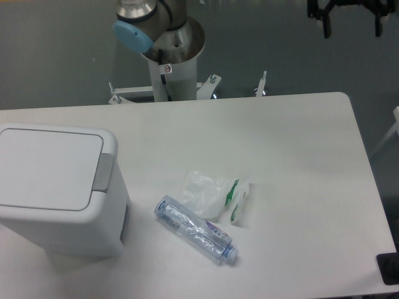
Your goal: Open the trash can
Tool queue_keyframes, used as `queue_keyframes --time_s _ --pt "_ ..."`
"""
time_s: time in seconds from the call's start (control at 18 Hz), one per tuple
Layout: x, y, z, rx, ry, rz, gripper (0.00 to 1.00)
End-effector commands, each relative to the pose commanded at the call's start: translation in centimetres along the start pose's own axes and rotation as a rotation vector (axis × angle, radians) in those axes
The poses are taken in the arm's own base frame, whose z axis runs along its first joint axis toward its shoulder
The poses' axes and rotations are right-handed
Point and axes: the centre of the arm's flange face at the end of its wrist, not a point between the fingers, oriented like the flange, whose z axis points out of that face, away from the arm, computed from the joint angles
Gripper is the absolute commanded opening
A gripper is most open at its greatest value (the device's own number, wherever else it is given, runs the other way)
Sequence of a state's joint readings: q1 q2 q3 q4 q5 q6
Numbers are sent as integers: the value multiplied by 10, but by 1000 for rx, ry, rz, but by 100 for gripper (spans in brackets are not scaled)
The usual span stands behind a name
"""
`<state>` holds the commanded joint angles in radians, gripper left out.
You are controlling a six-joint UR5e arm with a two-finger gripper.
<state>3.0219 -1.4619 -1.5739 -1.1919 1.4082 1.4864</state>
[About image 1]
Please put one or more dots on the white frame at right edge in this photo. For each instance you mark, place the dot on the white frame at right edge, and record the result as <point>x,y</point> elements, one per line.
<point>388,138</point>

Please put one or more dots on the grey lid push button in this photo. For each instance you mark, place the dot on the grey lid push button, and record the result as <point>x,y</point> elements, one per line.
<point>103,172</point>

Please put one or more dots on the crushed clear plastic bottle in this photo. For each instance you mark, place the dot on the crushed clear plastic bottle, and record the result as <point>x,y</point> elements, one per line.
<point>202,234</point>

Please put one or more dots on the white trash can lid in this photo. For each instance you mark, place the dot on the white trash can lid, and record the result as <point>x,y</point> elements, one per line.
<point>48,169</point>

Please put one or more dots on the white trash can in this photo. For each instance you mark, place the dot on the white trash can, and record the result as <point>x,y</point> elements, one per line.
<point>97,230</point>

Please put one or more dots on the silver robot arm blue cap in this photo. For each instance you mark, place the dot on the silver robot arm blue cap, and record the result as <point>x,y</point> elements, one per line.
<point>164,33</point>

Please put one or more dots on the black table clamp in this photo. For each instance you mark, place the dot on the black table clamp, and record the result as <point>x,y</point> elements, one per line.
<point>388,266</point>

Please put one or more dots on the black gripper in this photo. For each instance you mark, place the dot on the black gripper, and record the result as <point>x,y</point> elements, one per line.
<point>379,9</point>

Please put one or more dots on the clear green plastic wrapper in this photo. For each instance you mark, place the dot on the clear green plastic wrapper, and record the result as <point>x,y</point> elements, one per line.
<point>209,196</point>

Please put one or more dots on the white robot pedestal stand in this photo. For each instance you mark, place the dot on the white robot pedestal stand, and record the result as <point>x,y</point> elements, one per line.
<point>169,83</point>

